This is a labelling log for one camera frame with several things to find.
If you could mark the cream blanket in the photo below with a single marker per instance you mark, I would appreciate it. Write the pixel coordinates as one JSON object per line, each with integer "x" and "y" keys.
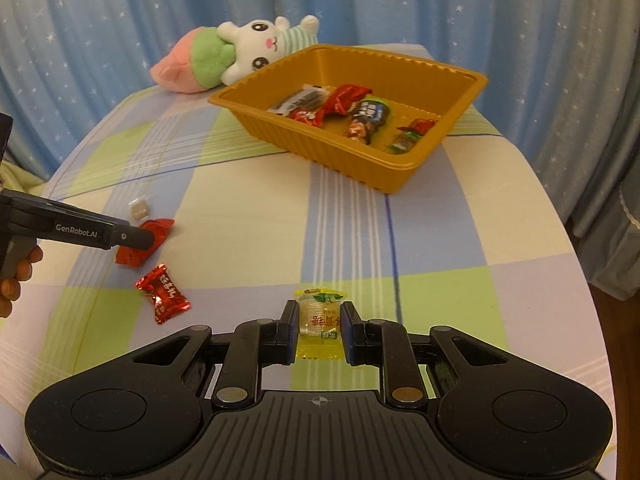
{"x": 25, "y": 180}

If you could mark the small red white snack packet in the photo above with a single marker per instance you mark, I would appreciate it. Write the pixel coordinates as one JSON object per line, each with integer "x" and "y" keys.
{"x": 310, "y": 117}

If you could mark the person's left hand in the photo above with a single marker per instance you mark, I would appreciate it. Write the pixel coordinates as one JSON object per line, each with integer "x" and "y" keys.
{"x": 10, "y": 295}

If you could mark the small brown wrapped candy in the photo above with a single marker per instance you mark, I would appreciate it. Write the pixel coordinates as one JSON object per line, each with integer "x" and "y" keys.
{"x": 140, "y": 210}

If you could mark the white bunny plush toy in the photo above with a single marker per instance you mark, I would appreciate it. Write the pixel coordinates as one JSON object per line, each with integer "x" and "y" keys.
{"x": 240, "y": 50}

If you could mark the green candy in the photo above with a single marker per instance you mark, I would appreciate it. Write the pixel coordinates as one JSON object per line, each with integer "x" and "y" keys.
{"x": 402, "y": 144}

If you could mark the dark wrapped chocolate candy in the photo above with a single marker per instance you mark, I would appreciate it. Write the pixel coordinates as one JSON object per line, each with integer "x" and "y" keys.
{"x": 370, "y": 115}

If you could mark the yellow candy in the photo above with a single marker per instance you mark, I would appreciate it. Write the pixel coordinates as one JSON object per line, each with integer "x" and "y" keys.
{"x": 320, "y": 320}

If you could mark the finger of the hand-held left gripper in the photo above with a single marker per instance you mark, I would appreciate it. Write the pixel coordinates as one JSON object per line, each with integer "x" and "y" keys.
{"x": 135, "y": 237}

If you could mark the blue star curtain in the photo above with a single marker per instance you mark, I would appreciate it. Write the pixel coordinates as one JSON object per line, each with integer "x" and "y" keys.
{"x": 100, "y": 25}

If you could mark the silver black snack packet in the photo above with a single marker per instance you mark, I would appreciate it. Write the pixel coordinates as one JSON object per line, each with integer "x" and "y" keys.
{"x": 300, "y": 100}

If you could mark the golden plastic tray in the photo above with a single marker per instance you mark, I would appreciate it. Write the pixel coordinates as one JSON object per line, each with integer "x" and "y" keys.
{"x": 360, "y": 70}

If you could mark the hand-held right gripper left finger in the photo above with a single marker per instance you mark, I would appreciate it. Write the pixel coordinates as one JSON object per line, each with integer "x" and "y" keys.
{"x": 290, "y": 325}

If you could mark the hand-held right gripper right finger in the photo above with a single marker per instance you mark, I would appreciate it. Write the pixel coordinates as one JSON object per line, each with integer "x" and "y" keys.
{"x": 351, "y": 332}

